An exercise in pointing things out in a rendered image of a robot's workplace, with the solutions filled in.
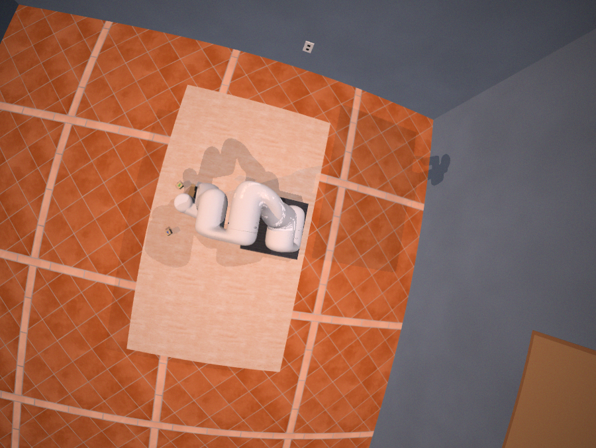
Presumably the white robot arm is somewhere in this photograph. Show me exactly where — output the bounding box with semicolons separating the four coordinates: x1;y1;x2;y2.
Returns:
174;181;305;252

